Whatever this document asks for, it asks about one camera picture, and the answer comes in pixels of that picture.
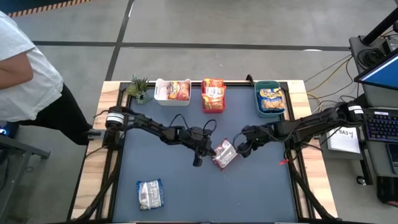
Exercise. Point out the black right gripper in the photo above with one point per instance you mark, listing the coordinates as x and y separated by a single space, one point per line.
255 135

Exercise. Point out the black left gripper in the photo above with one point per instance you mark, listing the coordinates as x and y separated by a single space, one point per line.
199 140

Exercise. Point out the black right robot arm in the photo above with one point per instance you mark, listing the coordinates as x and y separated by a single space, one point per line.
304 126

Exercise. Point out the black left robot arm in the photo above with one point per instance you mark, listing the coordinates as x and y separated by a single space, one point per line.
149 126

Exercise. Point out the red plastic bin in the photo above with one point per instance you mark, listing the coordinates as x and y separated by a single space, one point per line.
214 111

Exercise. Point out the small red tag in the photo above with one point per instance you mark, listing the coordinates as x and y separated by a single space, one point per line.
283 161

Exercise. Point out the teal plastic bin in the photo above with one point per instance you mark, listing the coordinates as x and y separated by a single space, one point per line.
267 84

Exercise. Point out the white plastic bin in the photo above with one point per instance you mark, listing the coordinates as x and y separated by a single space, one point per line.
160 93

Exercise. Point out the small green succulent plant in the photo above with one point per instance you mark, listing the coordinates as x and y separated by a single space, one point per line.
139 90

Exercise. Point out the grey metal control box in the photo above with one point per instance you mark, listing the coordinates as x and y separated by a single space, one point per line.
342 156

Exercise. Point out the white paper label sheet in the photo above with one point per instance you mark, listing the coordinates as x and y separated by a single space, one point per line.
343 141

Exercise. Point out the black caster wheel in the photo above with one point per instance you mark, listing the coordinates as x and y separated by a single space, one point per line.
360 180

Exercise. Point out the black backlit keyboard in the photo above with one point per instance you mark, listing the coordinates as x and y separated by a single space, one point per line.
384 126

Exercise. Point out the black equipment box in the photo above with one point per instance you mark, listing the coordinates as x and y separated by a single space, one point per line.
387 189

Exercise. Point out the dark tablet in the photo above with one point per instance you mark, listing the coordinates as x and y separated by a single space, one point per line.
393 157

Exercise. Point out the grey equipment cart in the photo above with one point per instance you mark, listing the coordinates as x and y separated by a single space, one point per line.
354 42

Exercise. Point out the computer monitor with blue screen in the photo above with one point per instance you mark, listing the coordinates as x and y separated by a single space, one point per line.
381 73

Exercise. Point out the grey metal desk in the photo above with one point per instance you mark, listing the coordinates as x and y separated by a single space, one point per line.
21 148

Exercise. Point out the person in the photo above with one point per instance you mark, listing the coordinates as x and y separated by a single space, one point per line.
28 87

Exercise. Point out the black device with blue light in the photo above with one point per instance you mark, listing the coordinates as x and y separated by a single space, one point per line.
3 130

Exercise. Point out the black hazard-striped floor mat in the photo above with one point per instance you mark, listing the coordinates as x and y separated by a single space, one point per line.
46 7

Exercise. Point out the black aluminium table frame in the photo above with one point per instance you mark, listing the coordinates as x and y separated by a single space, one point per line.
236 83

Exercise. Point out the black camera stand pole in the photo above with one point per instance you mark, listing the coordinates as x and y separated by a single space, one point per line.
381 26

